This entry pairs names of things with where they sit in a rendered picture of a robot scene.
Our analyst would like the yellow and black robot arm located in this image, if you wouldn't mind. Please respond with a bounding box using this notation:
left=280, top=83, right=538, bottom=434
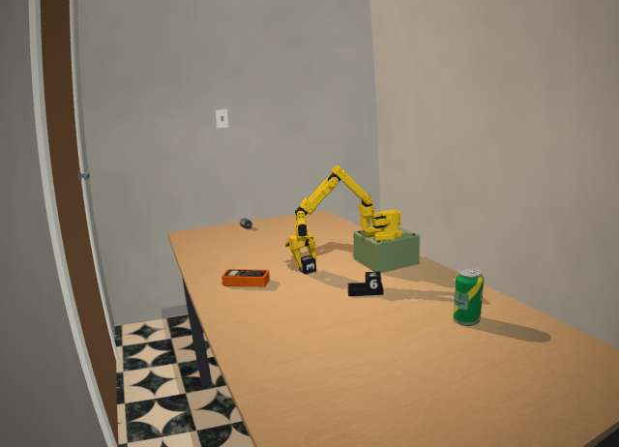
left=294, top=165, right=401, bottom=241

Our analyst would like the green drink can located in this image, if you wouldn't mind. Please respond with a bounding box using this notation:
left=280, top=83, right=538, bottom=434
left=453, top=267, right=484, bottom=325

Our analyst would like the orange digital multimeter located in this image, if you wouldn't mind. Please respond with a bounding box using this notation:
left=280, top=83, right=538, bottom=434
left=221, top=269, right=270, bottom=287

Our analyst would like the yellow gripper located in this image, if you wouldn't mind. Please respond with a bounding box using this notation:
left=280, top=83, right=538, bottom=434
left=284, top=233, right=316, bottom=268

